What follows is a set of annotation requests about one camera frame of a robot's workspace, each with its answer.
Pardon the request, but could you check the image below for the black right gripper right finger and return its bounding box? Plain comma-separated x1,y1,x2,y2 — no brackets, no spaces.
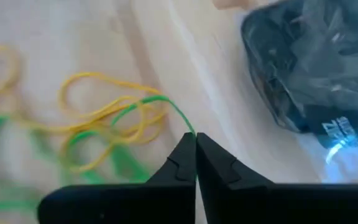
196,132,358,224

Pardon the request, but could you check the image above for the thin yellow rubber band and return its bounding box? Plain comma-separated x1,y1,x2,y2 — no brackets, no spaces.
57,71,169,147
0,44,21,102
59,102,167,174

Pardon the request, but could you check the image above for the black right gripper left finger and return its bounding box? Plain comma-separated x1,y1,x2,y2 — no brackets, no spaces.
37,132,198,224

